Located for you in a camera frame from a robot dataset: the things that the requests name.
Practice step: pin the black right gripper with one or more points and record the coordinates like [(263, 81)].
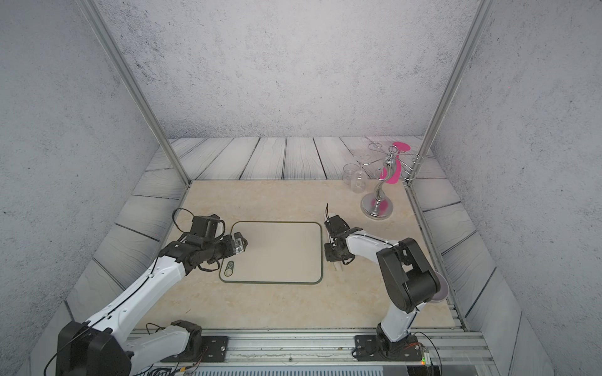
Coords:
[(327, 247)]

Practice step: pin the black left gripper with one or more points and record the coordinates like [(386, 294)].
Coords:
[(227, 239)]

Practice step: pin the white green-rimmed cutting board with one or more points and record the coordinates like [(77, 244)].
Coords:
[(278, 253)]

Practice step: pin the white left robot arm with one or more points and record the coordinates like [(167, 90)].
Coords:
[(101, 345)]

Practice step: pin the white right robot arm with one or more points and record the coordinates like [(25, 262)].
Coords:
[(408, 276)]

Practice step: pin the clear wine glass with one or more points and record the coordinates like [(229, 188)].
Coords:
[(358, 181)]

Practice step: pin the clear drinking glass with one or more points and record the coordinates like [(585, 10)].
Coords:
[(348, 172)]

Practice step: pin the chrome pink glass holder stand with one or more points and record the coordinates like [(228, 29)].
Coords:
[(377, 205)]

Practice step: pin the lilac plastic bowl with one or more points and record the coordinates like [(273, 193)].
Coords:
[(444, 290)]

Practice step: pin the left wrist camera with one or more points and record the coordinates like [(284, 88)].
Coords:
[(240, 243)]

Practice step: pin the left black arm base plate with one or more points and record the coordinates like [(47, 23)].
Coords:
[(204, 349)]

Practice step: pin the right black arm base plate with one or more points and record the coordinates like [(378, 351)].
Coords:
[(379, 348)]

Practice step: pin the aluminium front rail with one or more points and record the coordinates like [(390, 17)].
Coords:
[(444, 351)]

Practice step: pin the left aluminium frame post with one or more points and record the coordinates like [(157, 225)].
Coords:
[(91, 12)]

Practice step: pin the aluminium frame post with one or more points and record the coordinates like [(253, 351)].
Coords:
[(91, 12), (466, 52)]

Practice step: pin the right aluminium frame post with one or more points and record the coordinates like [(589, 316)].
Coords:
[(466, 52)]

